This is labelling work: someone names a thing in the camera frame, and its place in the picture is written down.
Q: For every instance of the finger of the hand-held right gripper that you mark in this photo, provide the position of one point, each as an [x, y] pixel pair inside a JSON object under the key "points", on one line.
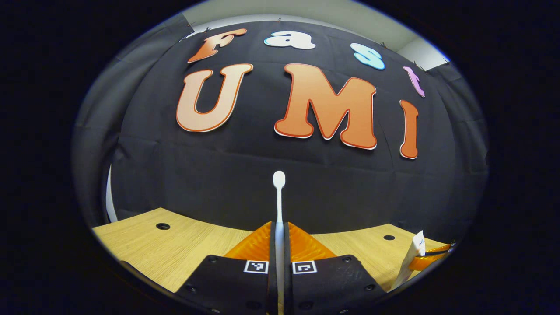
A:
{"points": [[442, 249], [431, 261]]}

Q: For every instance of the light blue toothbrush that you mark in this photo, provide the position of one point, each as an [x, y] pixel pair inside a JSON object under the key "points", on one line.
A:
{"points": [[279, 197]]}

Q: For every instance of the black backdrop cloth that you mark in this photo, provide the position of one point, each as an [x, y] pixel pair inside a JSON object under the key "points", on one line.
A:
{"points": [[262, 175]]}

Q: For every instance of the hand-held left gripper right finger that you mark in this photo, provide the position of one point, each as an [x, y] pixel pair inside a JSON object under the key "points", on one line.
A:
{"points": [[287, 262]]}

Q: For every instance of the white toothpaste tube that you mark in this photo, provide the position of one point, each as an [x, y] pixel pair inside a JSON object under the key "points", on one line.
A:
{"points": [[413, 256]]}

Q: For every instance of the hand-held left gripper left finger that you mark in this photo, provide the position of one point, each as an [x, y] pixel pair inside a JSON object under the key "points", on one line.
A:
{"points": [[273, 262]]}

